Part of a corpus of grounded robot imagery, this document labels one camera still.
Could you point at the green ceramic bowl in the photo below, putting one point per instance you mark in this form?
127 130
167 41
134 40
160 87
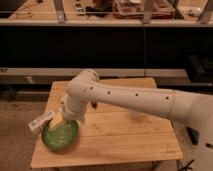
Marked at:
61 137

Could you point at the red sausage toy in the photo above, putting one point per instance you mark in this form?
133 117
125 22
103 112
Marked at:
94 104

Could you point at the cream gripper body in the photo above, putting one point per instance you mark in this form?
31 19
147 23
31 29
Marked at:
57 120

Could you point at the wooden folding table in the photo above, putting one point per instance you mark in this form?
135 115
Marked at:
112 135

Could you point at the black power adapter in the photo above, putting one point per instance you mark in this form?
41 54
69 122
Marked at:
194 136

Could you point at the white plastic bottle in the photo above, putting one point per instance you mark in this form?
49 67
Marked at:
38 124

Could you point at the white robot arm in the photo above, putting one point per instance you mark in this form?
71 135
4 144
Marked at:
191 109

